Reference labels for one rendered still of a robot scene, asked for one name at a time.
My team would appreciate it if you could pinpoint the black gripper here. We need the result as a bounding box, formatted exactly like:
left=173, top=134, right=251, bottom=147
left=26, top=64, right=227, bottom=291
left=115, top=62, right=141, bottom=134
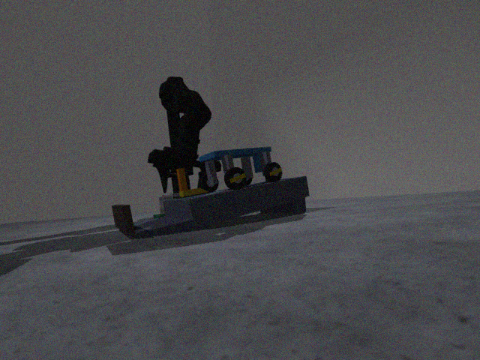
left=148, top=133, right=206, bottom=194

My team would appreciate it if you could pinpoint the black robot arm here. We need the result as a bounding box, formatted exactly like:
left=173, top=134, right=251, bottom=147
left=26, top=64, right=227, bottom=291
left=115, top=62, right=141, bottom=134
left=159, top=76, right=212, bottom=194

